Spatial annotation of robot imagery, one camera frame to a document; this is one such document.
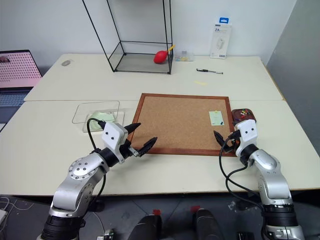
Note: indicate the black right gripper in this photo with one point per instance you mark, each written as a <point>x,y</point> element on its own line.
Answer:
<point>232,142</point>

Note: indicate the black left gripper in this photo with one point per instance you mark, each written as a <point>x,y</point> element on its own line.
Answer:
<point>126,148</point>

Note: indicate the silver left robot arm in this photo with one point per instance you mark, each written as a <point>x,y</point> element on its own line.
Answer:
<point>75,185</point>

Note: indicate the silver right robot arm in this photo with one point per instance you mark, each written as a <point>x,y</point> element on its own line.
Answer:
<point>272,180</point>

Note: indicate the light green paper note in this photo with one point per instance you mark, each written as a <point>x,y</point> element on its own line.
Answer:
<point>216,118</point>

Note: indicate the brown bowl of colourful pushpins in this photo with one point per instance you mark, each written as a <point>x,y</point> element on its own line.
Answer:
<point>243,115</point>

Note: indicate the wood-framed cork board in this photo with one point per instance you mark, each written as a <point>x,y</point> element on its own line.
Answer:
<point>175,120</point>

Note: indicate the clear plastic tray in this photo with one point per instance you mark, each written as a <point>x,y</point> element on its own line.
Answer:
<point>100,110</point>

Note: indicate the black pen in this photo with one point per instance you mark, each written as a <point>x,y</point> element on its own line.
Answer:
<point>208,71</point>

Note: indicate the red rubber air blower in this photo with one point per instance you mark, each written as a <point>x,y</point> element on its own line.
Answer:
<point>159,57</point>

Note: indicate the dark rounded shape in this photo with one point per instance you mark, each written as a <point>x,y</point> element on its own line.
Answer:
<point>147,227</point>
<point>206,225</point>

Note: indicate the small clear plastic box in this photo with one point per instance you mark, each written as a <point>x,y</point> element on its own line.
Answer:
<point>185,56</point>

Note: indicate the white charger retail package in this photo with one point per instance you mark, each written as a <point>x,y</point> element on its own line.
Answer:
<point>220,40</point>

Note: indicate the open laptop with pink screen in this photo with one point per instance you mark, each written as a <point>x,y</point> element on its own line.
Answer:
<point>15,72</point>

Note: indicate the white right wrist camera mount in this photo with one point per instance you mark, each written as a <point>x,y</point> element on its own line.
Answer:
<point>247,135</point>

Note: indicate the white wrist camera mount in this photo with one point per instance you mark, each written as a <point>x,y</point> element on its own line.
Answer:
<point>112,136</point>
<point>247,135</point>

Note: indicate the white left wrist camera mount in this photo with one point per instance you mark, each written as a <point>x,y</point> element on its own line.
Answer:
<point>112,136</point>

